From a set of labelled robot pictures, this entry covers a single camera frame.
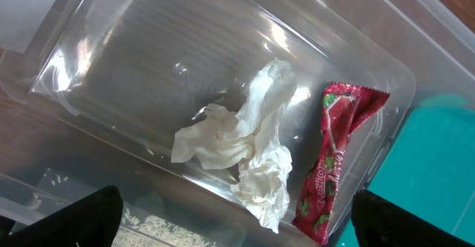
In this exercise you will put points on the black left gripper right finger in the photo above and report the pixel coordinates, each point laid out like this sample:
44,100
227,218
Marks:
380,223

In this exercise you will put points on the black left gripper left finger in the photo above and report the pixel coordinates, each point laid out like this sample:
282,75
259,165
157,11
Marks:
92,221

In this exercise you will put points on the red snack wrapper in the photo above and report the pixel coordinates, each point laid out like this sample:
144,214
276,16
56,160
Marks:
345,108

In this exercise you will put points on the white napkin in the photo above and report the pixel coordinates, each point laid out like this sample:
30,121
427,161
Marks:
249,139

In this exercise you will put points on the clear plastic waste bin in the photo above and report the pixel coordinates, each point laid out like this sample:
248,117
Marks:
104,85

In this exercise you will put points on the pile of white rice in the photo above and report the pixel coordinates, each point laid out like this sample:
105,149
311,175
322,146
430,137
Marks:
138,228

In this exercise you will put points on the teal plastic tray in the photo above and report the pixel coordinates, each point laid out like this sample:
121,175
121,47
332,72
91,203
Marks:
430,168

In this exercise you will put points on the black plastic tray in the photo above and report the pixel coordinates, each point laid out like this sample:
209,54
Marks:
18,187

